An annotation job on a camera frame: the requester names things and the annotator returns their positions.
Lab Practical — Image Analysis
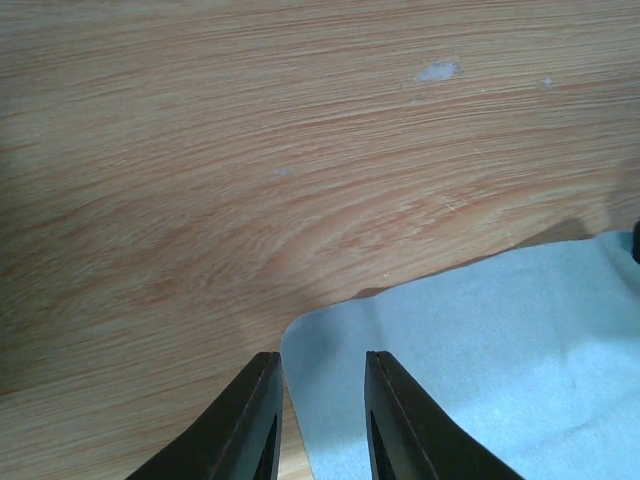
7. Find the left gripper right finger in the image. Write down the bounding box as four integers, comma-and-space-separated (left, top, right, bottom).
364, 351, 520, 480

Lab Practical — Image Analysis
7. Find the blue cleaning cloth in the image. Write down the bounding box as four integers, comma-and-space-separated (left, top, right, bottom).
280, 231, 639, 479

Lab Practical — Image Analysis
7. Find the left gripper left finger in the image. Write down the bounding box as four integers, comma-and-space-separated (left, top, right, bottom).
128, 352, 283, 480

